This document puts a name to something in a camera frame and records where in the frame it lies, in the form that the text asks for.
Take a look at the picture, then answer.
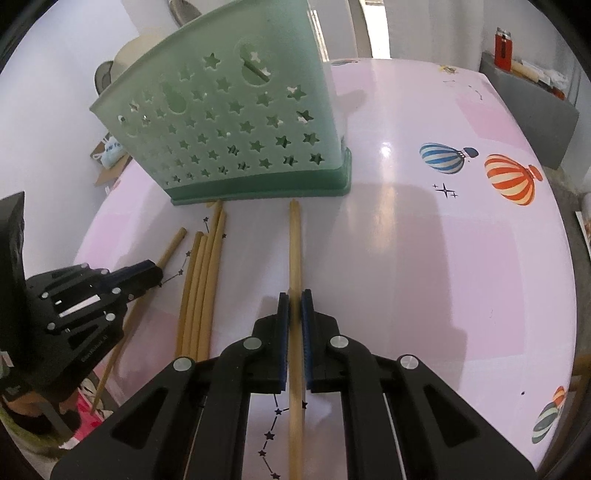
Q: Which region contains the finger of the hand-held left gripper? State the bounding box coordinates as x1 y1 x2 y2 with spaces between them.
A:
46 278 162 339
27 260 163 303

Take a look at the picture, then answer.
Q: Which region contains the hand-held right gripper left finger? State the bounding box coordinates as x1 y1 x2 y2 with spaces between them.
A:
50 292 291 480

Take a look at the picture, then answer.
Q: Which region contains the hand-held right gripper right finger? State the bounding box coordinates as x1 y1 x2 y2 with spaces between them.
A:
301 289 536 480

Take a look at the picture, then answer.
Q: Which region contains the bamboo chopstick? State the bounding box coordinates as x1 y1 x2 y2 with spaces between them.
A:
90 229 188 414
287 200 306 480

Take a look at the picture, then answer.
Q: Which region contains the green star-cutout utensil holder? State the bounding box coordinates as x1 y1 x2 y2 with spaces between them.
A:
89 0 352 206

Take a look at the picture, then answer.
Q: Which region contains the pink plastic bag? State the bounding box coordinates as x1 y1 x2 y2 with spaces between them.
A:
74 383 114 444

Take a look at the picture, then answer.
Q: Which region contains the green rimmed bucket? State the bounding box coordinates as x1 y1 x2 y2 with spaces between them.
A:
0 411 63 462

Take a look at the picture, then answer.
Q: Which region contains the cardboard box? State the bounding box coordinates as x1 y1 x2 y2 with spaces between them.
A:
90 136 134 188

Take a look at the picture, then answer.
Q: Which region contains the blue white mask pack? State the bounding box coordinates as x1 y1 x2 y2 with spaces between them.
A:
102 136 125 167

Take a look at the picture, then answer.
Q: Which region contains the floral paper roll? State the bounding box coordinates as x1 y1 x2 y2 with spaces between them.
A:
575 194 591 252

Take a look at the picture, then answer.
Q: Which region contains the white curtain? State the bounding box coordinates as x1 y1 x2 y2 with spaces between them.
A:
307 0 372 63
387 0 485 62

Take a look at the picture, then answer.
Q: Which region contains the grey cabinet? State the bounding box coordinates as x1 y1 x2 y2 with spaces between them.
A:
479 51 580 169

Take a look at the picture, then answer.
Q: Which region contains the wooden stick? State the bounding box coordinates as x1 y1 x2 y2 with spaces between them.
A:
510 60 539 82

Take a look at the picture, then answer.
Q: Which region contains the red bottle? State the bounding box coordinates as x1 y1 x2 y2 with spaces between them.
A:
495 27 513 70

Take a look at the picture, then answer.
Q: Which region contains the white packet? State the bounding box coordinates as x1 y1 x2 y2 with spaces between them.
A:
531 62 570 92

